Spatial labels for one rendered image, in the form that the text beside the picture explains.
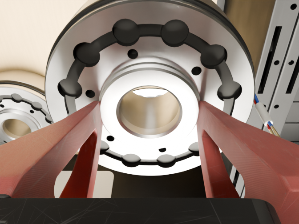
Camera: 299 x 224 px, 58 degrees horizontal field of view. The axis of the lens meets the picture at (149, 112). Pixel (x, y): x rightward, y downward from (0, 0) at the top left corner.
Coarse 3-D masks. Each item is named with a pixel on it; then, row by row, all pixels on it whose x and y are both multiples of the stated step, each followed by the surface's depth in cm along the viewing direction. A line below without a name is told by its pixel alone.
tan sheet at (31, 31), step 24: (0, 0) 24; (24, 0) 24; (48, 0) 24; (72, 0) 24; (216, 0) 24; (0, 24) 25; (24, 24) 25; (48, 24) 25; (0, 48) 27; (24, 48) 27; (48, 48) 27
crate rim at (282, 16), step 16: (272, 0) 15; (288, 0) 14; (272, 16) 15; (288, 16) 15; (272, 32) 15; (288, 32) 15; (272, 48) 17; (256, 64) 17; (272, 64) 16; (256, 80) 17; (272, 80) 17; (256, 112) 19; (240, 176) 23; (240, 192) 24
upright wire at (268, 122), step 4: (256, 96) 14; (256, 100) 14; (256, 104) 13; (260, 104) 13; (256, 108) 13; (260, 108) 13; (264, 108) 13; (260, 112) 13; (264, 112) 13; (260, 116) 13; (264, 116) 12; (268, 116) 12; (264, 120) 12; (268, 120) 12; (272, 120) 12; (264, 124) 12; (268, 124) 12; (268, 128) 12; (272, 128) 12; (272, 132) 12; (276, 132) 12
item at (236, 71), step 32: (128, 0) 10; (160, 0) 10; (96, 32) 11; (128, 32) 11; (160, 32) 11; (192, 32) 11; (224, 32) 11; (64, 64) 12; (96, 64) 12; (128, 64) 12; (192, 64) 12; (224, 64) 12; (64, 96) 13; (96, 96) 13; (224, 96) 13; (128, 160) 16; (160, 160) 16; (192, 160) 15
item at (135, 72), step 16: (144, 64) 12; (160, 64) 12; (112, 80) 12; (128, 80) 12; (144, 80) 12; (160, 80) 12; (176, 80) 12; (112, 96) 12; (176, 96) 12; (192, 96) 12; (112, 112) 13; (192, 112) 13; (112, 128) 13; (128, 128) 13; (144, 128) 14; (160, 128) 14; (176, 128) 13; (192, 128) 13; (128, 144) 14; (144, 144) 14; (160, 144) 14
